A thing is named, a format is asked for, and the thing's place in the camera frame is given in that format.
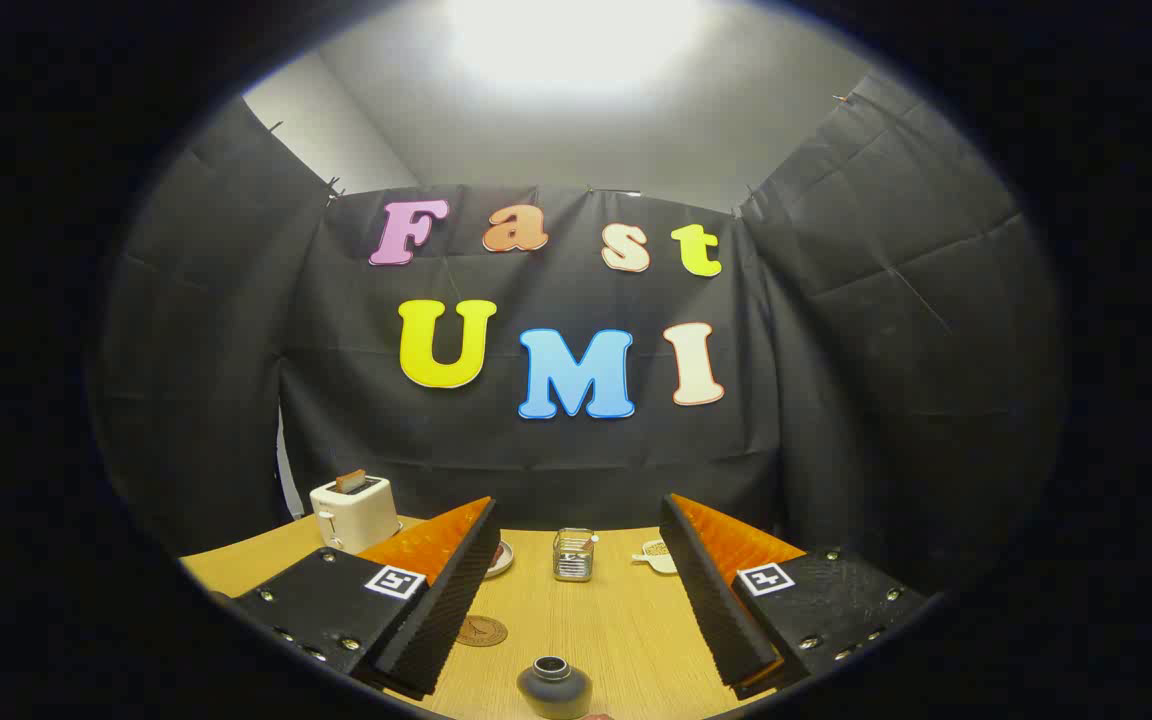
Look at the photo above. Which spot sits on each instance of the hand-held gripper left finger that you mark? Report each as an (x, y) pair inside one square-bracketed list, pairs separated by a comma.
[(456, 600)]

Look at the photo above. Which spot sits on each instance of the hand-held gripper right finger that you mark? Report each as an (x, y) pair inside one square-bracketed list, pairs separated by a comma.
[(711, 600)]

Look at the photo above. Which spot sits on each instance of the round brown coaster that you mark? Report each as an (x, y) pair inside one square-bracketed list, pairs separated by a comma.
[(481, 631)]

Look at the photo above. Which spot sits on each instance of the silver juice bottle green label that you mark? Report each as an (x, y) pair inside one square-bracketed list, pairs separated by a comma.
[(554, 690)]

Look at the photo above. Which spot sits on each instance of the small round plate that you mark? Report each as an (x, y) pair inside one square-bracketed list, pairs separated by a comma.
[(502, 562)]

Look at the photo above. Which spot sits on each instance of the white divided dish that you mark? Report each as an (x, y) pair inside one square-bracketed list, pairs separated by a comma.
[(658, 556)]

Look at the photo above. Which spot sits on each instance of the wooden table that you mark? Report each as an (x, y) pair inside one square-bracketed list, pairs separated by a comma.
[(606, 630)]

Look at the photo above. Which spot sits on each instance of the cream toaster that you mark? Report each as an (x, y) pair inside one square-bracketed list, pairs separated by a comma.
[(356, 515)]

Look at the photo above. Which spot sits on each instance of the toast slice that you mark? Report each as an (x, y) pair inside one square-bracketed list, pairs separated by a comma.
[(350, 481)]

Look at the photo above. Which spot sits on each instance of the black backdrop cloth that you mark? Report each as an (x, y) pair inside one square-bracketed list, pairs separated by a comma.
[(556, 460)]

